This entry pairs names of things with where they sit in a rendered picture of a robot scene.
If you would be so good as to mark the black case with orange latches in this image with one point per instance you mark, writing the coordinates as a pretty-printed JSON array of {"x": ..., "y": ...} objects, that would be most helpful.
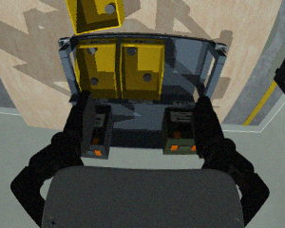
[{"x": 100, "y": 141}]

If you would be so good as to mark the dark green case with orange latches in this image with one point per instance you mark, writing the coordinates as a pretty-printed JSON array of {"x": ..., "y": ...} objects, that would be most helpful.
[{"x": 177, "y": 132}]

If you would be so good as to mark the dark grey bin shelf rack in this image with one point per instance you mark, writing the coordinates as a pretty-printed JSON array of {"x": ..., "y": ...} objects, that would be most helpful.
[{"x": 138, "y": 123}]

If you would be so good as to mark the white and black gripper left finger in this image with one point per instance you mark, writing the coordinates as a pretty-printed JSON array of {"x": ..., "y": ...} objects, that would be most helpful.
[{"x": 66, "y": 148}]

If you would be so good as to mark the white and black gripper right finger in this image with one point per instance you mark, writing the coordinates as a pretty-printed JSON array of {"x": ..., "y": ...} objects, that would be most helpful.
[{"x": 220, "y": 153}]

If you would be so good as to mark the yellow bin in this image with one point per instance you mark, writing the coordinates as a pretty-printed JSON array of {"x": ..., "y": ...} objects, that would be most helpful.
[
  {"x": 100, "y": 66},
  {"x": 90, "y": 15},
  {"x": 149, "y": 58}
]

